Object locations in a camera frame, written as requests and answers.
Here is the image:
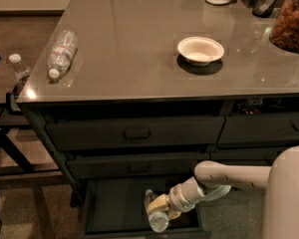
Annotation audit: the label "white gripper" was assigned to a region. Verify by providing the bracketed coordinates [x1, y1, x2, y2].
[147, 184, 191, 220]

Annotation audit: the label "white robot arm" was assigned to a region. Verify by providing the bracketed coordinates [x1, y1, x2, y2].
[145, 146, 299, 239]

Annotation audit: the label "open bottom left drawer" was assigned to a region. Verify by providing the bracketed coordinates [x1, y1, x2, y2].
[80, 175, 212, 239]

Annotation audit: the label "middle left drawer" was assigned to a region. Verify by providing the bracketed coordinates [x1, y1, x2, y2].
[67, 152, 209, 179]

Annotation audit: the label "middle right drawer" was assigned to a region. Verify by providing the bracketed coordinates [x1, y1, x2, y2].
[209, 147, 286, 166]

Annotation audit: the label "top left drawer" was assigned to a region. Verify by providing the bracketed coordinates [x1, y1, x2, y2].
[46, 117, 224, 150]

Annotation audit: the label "top right drawer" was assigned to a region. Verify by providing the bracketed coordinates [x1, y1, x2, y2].
[218, 113, 299, 144]

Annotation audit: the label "clear crumpled water bottle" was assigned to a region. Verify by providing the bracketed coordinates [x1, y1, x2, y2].
[47, 30, 78, 80]

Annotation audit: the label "small bottle on side table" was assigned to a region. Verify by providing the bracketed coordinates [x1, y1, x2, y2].
[9, 54, 31, 81]

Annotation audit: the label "white paper bowl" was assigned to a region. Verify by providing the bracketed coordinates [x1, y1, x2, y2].
[177, 37, 224, 66]

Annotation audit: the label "dark side table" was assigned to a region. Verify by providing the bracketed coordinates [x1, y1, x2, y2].
[0, 51, 63, 179]

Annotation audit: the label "glass jar of snacks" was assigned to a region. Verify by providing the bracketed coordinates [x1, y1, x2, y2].
[269, 0, 299, 53]

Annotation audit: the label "dark cabinet frame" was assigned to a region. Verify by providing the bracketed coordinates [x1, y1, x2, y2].
[19, 90, 299, 196]

